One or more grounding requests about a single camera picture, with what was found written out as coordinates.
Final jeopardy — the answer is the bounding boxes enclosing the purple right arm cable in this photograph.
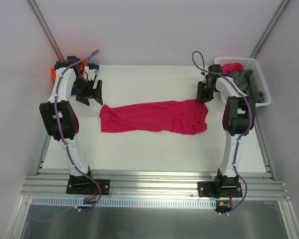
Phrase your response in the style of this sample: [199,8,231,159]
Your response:
[191,51,255,217]

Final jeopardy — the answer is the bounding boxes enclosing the right corner metal post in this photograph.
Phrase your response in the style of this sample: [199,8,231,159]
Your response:
[249,0,292,59]

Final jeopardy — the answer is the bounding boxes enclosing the magenta t shirt in basket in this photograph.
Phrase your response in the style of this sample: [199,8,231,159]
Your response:
[221,62,244,74]

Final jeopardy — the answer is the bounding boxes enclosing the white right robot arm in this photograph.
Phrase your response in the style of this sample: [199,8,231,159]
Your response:
[196,64,256,197]

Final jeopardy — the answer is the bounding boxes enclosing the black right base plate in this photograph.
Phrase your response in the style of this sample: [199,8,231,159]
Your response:
[197,181,243,199]

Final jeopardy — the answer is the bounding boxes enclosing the magenta t shirt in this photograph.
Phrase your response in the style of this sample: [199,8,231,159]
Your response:
[99,99,209,135]
[221,62,244,74]

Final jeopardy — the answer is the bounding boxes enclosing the folded blue t shirt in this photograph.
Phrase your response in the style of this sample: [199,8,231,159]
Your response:
[71,63,99,96]

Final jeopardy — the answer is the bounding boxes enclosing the white plastic laundry basket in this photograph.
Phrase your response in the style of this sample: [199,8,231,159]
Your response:
[214,56,271,108]

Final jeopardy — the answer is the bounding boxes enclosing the aluminium mounting rail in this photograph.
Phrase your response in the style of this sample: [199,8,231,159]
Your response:
[21,169,291,201]

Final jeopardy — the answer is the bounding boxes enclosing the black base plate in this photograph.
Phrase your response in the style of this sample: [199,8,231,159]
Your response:
[197,181,243,199]
[66,176,111,195]

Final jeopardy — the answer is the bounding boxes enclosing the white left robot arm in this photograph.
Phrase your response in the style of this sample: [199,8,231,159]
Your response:
[39,51,103,193]

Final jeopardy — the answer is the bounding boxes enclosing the corner metal post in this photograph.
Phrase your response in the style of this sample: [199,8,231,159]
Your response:
[249,0,292,59]
[27,0,64,61]

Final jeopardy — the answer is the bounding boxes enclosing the white slotted cable duct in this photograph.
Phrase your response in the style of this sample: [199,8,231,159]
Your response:
[31,196,216,210]

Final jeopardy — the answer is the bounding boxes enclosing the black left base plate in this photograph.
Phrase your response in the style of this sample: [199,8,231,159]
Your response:
[66,176,111,195]

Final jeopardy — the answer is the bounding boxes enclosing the left corner metal post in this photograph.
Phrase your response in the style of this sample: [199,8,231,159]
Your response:
[27,0,64,61]

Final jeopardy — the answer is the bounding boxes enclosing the folded orange t shirt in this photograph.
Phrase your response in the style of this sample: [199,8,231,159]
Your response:
[50,60,88,81]

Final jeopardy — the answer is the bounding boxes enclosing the grey t shirts in basket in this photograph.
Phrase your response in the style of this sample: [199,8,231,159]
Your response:
[229,70,264,103]

